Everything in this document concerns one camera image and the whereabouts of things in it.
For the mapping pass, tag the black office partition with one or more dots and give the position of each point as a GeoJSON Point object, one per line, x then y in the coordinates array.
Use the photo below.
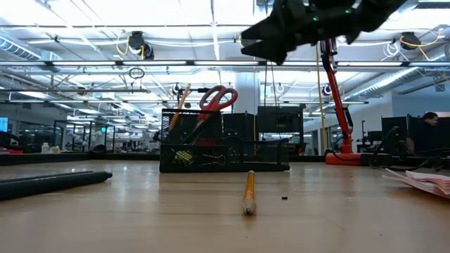
{"type": "Point", "coordinates": [415, 135]}

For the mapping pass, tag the black binder clip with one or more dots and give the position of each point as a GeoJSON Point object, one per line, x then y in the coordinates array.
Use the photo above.
{"type": "Point", "coordinates": [211, 160]}

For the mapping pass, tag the orange pencil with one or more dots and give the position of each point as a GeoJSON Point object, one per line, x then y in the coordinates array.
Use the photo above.
{"type": "Point", "coordinates": [181, 103]}
{"type": "Point", "coordinates": [249, 193]}

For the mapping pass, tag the pink sticky note pad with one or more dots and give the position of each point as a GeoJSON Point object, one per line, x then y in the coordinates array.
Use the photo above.
{"type": "Point", "coordinates": [432, 179]}

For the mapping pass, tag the black mesh desk organizer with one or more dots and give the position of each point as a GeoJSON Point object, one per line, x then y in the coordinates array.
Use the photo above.
{"type": "Point", "coordinates": [246, 158]}

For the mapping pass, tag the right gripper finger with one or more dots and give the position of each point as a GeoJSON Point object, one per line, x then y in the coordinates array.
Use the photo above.
{"type": "Point", "coordinates": [274, 30]}
{"type": "Point", "coordinates": [274, 51]}

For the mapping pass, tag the red desk lamp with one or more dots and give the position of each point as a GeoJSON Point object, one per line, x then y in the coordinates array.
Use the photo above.
{"type": "Point", "coordinates": [337, 95]}

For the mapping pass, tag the blue lit monitor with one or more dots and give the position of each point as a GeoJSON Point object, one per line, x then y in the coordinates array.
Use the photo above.
{"type": "Point", "coordinates": [3, 124]}

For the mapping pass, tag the white plastic bottle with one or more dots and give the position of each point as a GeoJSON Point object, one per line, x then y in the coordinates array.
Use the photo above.
{"type": "Point", "coordinates": [45, 148]}

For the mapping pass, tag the black aluminium table frame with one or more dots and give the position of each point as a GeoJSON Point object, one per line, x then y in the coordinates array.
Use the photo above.
{"type": "Point", "coordinates": [70, 158]}

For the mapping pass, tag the yellow eraser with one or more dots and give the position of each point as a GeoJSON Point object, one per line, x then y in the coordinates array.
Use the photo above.
{"type": "Point", "coordinates": [183, 157]}

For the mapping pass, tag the black pen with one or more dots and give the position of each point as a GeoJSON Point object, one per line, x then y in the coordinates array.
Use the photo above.
{"type": "Point", "coordinates": [35, 176]}
{"type": "Point", "coordinates": [52, 184]}

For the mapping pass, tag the black background cell frame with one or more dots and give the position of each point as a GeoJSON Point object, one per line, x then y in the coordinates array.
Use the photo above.
{"type": "Point", "coordinates": [84, 123]}

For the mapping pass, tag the person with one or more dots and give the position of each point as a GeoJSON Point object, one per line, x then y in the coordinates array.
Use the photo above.
{"type": "Point", "coordinates": [429, 118]}

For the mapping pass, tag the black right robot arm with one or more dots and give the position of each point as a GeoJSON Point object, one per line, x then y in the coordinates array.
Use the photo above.
{"type": "Point", "coordinates": [379, 14]}

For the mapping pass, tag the red scissors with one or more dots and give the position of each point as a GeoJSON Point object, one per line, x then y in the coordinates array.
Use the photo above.
{"type": "Point", "coordinates": [211, 103]}

